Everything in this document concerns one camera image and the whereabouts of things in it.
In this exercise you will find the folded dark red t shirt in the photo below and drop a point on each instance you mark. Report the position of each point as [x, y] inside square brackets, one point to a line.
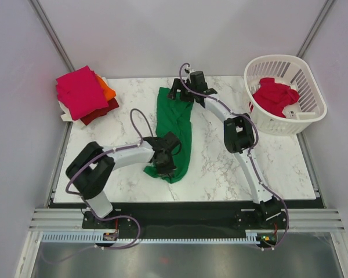
[112, 104]

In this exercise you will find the white slotted cable duct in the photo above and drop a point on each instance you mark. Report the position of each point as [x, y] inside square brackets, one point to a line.
[99, 237]

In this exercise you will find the folded orange t shirt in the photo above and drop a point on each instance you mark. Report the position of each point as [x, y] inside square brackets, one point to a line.
[109, 93]

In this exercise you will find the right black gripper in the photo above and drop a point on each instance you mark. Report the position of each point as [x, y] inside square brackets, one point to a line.
[177, 85]

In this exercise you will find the white plastic laundry basket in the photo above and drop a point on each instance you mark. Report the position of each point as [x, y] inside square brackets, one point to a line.
[291, 71]

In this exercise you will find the green t shirt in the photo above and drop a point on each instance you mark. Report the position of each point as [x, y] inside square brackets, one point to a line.
[175, 116]

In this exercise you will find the red t shirt in basket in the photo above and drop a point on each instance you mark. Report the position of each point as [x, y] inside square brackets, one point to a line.
[274, 97]

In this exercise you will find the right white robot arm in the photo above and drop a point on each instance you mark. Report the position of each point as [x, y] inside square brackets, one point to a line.
[240, 137]

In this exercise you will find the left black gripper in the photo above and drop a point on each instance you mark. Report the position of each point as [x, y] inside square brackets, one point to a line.
[167, 171]

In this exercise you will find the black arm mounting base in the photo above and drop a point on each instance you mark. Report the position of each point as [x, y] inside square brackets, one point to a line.
[192, 218]

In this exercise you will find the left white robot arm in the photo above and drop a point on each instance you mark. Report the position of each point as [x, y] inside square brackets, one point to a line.
[91, 169]

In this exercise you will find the folded pink t shirt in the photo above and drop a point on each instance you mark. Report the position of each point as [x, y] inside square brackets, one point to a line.
[76, 79]

